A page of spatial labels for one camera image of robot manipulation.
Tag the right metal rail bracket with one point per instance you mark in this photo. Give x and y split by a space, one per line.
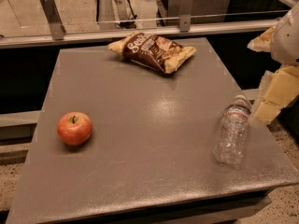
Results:
185 15

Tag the metal rail bracket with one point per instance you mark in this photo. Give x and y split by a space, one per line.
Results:
185 15
52 15

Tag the grey metal rail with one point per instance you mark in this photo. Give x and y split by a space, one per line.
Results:
167 31

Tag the red apple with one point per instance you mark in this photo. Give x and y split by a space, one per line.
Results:
74 128

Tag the clear plastic water bottle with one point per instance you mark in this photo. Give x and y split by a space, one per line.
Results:
232 133

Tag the left metal rail bracket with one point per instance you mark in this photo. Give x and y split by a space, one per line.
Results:
52 15

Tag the brown chip bag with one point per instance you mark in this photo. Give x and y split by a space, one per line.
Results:
153 51

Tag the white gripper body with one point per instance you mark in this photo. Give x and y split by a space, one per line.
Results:
287 42

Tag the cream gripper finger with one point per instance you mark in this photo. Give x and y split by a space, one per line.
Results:
262 43
276 91

